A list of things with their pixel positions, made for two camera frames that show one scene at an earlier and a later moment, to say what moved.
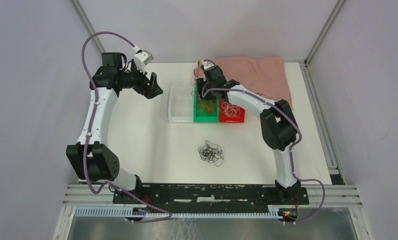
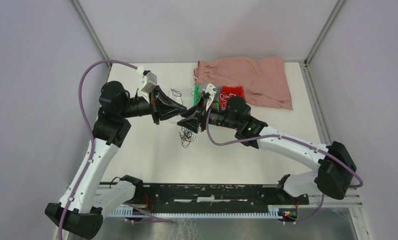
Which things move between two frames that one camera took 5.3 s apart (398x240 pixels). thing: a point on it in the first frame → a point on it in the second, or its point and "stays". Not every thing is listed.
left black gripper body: x=136 y=80 → x=153 y=106
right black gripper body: x=210 y=95 → x=203 y=113
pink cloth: x=266 y=76 stays
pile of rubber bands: x=212 y=153 → x=186 y=136
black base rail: x=210 y=197 stays
